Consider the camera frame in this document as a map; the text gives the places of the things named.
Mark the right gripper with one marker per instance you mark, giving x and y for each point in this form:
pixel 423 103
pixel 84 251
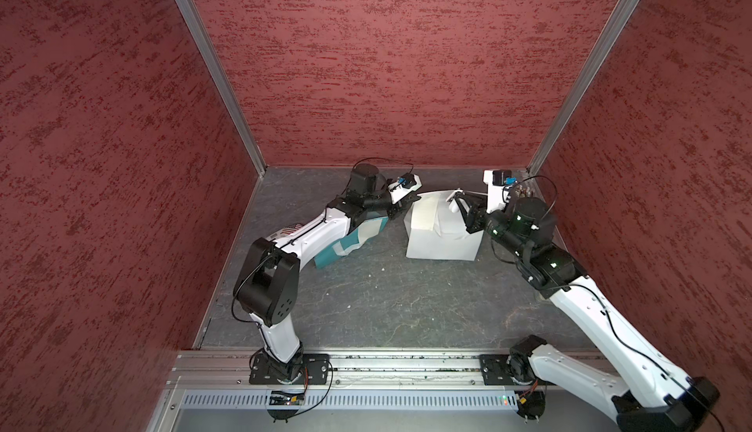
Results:
pixel 473 216

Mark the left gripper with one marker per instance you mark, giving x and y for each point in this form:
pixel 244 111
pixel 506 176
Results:
pixel 399 206

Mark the white receipt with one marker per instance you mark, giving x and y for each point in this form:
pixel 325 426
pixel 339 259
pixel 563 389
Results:
pixel 424 212

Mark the teal gift bag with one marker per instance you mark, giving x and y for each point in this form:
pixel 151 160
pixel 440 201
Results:
pixel 351 242

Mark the white gift bag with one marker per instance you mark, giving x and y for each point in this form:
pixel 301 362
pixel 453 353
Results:
pixel 449 240

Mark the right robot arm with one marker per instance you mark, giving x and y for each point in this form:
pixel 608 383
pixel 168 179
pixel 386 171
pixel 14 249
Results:
pixel 648 392

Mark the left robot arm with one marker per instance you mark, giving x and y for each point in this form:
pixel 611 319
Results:
pixel 267 286

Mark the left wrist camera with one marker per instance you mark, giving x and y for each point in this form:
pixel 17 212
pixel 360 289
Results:
pixel 403 186

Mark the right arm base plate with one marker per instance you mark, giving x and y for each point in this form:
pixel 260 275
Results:
pixel 513 371

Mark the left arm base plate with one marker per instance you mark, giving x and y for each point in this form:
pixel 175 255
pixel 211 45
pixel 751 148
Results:
pixel 304 369

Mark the right corner aluminium post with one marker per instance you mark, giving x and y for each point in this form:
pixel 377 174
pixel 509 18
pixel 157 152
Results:
pixel 611 32

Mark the corner aluminium post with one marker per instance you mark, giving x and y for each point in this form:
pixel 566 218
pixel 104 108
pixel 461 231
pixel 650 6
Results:
pixel 611 32
pixel 202 39

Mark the aluminium front rail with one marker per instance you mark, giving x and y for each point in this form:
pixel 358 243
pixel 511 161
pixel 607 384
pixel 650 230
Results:
pixel 394 369

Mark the perforated cable tray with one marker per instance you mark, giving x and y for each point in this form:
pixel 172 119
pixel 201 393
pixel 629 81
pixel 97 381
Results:
pixel 421 401

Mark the left corner aluminium post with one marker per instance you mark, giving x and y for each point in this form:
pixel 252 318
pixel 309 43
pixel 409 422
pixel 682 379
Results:
pixel 202 39

